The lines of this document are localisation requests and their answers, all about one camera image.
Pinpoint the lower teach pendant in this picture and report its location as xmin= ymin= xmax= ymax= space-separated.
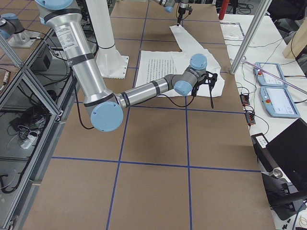
xmin=260 ymin=86 xmax=300 ymax=118

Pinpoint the lower orange circuit board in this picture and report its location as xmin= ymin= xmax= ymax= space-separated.
xmin=245 ymin=112 xmax=256 ymax=126

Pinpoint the white power strip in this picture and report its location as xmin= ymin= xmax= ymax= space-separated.
xmin=20 ymin=133 xmax=37 ymax=149

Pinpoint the aluminium frame post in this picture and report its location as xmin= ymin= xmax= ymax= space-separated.
xmin=230 ymin=0 xmax=272 ymax=75

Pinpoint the red cylinder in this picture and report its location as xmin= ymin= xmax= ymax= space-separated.
xmin=219 ymin=0 xmax=229 ymax=20

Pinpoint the upper teach pendant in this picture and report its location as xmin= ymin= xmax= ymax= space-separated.
xmin=254 ymin=62 xmax=288 ymax=88

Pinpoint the white long-sleeve printed shirt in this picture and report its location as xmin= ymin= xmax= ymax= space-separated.
xmin=135 ymin=25 xmax=224 ymax=97

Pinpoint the upper orange circuit board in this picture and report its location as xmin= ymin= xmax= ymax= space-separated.
xmin=240 ymin=94 xmax=250 ymax=106

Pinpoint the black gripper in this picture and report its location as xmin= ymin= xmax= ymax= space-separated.
xmin=191 ymin=71 xmax=218 ymax=108
xmin=177 ymin=0 xmax=192 ymax=26

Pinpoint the orange circuit board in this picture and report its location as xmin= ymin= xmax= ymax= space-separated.
xmin=240 ymin=94 xmax=250 ymax=106
xmin=245 ymin=112 xmax=256 ymax=126

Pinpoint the clear plastic bag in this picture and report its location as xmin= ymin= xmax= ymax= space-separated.
xmin=220 ymin=22 xmax=245 ymax=41

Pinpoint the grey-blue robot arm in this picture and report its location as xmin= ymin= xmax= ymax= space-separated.
xmin=36 ymin=0 xmax=218 ymax=132
xmin=154 ymin=0 xmax=193 ymax=26

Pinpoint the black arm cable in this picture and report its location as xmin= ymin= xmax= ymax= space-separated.
xmin=157 ymin=81 xmax=207 ymax=108

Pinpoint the aluminium side frame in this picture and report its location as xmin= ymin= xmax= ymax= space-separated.
xmin=0 ymin=22 xmax=81 ymax=230

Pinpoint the teach pendant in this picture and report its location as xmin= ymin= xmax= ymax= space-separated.
xmin=260 ymin=86 xmax=300 ymax=118
xmin=254 ymin=62 xmax=288 ymax=88

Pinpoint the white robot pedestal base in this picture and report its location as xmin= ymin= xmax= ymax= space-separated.
xmin=86 ymin=0 xmax=129 ymax=79

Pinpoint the black laptop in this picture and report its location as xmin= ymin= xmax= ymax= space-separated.
xmin=266 ymin=118 xmax=307 ymax=191

